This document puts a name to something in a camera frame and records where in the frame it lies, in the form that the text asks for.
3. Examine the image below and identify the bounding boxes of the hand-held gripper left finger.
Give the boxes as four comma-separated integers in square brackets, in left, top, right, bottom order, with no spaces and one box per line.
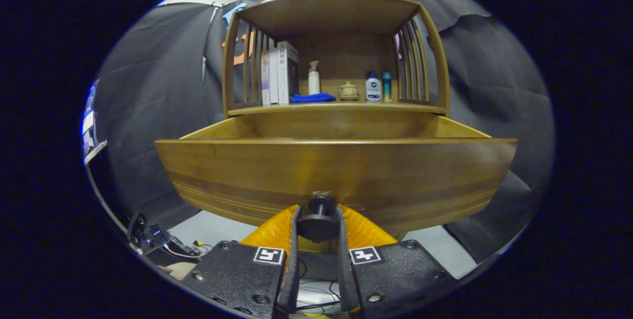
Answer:
[181,204,302,319]

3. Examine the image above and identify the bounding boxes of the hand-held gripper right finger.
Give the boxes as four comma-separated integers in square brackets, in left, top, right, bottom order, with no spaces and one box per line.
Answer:
[336,204,458,319]

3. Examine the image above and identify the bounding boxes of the black drawer knob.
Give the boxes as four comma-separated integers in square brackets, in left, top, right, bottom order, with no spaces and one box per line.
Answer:
[296,195,342,243]

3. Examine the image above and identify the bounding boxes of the wooden drawer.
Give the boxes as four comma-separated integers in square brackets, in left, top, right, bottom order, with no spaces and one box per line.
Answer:
[154,111,518,233]

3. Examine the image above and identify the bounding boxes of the wooden countertop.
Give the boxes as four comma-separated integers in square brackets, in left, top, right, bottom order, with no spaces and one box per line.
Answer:
[227,96,446,116]

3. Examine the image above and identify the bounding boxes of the wooden cabinet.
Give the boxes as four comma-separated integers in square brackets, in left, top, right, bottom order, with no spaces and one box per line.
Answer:
[221,0,452,118]

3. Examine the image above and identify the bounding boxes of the black electronic device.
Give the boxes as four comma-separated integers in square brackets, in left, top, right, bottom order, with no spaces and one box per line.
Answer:
[127,213,198,260]

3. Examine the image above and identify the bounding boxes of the blue cloth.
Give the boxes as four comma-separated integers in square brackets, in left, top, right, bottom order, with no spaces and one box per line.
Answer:
[290,92,337,104]

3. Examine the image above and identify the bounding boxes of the white lotion bottle blue cap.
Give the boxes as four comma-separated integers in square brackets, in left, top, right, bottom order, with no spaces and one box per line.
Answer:
[365,71,382,102]

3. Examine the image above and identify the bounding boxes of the white pump bottle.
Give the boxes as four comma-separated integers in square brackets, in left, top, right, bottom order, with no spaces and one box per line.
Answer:
[308,60,320,95]

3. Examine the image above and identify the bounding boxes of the thin purple book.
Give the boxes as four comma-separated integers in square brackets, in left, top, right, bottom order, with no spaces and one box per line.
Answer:
[261,51,271,106]

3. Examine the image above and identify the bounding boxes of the thin white book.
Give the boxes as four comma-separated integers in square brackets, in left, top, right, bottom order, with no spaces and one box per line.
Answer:
[269,48,279,105]

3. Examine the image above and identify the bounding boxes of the thick white book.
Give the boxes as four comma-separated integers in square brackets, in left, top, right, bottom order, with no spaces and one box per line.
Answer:
[277,41,300,105]

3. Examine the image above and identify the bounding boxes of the black floor cables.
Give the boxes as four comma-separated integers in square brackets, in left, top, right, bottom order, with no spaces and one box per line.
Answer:
[297,260,343,316]

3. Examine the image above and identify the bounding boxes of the white wall shelf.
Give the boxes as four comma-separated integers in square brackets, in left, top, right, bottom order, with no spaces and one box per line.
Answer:
[83,140,108,165]

